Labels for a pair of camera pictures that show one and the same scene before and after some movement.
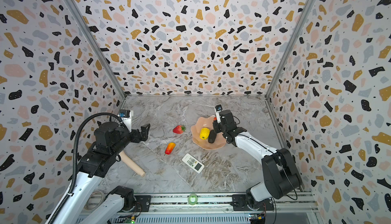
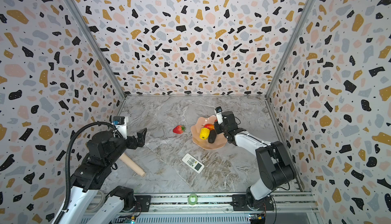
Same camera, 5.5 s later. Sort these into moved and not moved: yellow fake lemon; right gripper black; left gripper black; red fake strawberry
Moved: left gripper black
Not moved: right gripper black; yellow fake lemon; red fake strawberry
